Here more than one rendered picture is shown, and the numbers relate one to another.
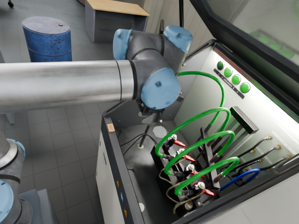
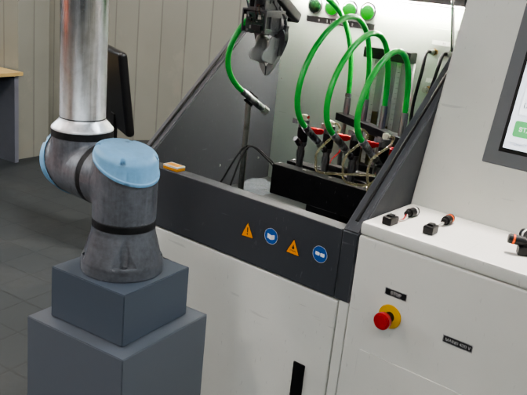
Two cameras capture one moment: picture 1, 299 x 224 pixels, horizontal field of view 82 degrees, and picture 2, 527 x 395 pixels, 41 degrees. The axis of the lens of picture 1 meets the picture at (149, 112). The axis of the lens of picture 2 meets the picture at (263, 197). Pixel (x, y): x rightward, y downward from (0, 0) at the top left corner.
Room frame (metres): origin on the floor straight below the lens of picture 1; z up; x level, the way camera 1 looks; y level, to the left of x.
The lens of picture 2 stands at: (-1.17, 0.44, 1.44)
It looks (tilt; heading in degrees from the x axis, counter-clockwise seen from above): 17 degrees down; 344
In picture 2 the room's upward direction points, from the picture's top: 6 degrees clockwise
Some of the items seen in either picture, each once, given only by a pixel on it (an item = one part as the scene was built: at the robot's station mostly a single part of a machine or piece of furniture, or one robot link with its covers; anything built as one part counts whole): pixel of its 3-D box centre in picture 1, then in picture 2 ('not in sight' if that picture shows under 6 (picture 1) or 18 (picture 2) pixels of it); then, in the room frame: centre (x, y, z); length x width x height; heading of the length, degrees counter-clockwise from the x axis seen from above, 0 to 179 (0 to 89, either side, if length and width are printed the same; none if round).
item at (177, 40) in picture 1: (171, 50); not in sight; (0.46, 0.00, 1.53); 0.09 x 0.08 x 0.11; 123
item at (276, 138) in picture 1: (259, 158); (441, 90); (0.52, -0.51, 1.20); 0.13 x 0.03 x 0.31; 36
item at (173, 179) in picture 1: (171, 178); (332, 203); (0.46, -0.23, 0.91); 0.34 x 0.10 x 0.15; 36
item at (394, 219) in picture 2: not in sight; (401, 215); (0.13, -0.25, 0.99); 0.12 x 0.02 x 0.02; 124
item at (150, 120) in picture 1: (148, 120); (268, 56); (0.44, -0.01, 1.27); 0.06 x 0.03 x 0.09; 126
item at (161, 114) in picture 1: (158, 112); (278, 37); (0.45, -0.03, 1.31); 0.05 x 0.02 x 0.09; 36
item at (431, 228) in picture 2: not in sight; (439, 223); (0.08, -0.31, 0.99); 0.12 x 0.02 x 0.02; 129
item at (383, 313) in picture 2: not in sight; (385, 319); (0.03, -0.20, 0.80); 0.05 x 0.04 x 0.05; 36
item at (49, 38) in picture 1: (51, 53); not in sight; (1.86, 1.49, 0.38); 0.51 x 0.51 x 0.76
